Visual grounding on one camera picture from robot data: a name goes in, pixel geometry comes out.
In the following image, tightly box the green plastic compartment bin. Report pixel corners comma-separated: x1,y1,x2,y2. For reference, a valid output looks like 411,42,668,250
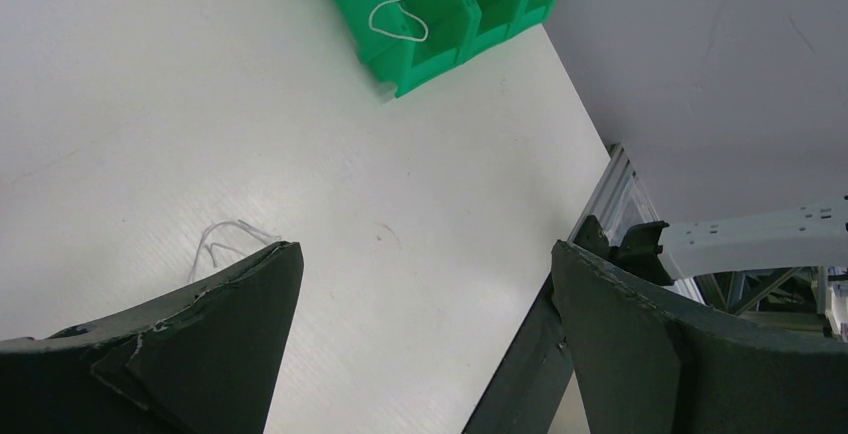
333,0,556,96

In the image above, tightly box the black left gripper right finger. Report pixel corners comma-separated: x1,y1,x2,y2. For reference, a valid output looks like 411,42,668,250
551,241,847,433

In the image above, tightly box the aluminium frame rail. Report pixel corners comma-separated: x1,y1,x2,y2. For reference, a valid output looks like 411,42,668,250
569,145,705,304

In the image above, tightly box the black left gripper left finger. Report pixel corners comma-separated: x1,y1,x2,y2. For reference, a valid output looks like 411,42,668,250
1,242,304,433

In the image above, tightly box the multicolour wire bundle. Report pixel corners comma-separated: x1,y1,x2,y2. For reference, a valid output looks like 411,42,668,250
188,220,283,285

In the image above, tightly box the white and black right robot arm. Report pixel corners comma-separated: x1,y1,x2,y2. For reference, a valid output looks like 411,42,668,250
574,194,847,286

